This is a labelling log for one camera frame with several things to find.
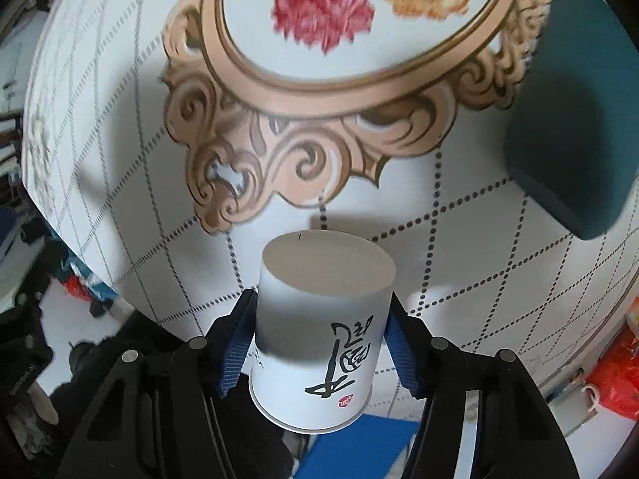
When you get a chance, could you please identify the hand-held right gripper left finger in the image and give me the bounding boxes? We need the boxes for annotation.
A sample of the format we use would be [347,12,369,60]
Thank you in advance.
[56,289,260,479]

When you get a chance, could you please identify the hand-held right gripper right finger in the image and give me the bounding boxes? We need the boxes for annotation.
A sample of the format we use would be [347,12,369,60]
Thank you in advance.
[383,293,582,479]

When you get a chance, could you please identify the white paper cup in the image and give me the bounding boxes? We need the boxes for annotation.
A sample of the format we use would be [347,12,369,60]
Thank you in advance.
[248,230,397,434]

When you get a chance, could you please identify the blue flat box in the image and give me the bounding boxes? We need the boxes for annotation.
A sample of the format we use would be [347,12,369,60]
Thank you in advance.
[294,413,418,479]

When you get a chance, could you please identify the red cloth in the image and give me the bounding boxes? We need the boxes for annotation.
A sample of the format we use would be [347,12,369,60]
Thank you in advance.
[65,274,93,303]

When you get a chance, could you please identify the floral printed blanket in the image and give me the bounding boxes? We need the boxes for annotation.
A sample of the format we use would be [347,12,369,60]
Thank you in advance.
[21,0,639,412]

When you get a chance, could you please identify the red plastic bag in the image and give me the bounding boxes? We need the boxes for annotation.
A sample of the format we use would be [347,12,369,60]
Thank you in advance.
[585,332,639,420]

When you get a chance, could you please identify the teal pillow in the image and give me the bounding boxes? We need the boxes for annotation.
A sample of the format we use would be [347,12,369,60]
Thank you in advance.
[503,0,639,240]

